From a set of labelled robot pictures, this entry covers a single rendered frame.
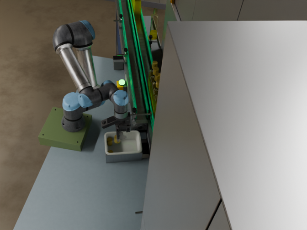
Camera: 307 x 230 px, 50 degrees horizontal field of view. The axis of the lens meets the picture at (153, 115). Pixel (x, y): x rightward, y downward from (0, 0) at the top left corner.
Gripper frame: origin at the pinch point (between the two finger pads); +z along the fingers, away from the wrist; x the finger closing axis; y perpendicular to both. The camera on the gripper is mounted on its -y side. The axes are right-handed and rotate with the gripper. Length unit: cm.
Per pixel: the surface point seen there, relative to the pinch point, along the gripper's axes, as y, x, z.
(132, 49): 19, 90, 3
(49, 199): -40, -27, 17
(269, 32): 22, -75, -121
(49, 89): -60, 143, 91
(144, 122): 18.2, 13.8, 3.3
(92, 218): -16.5, -40.5, 17.1
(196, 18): 42, 21, -66
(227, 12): 41, -13, -89
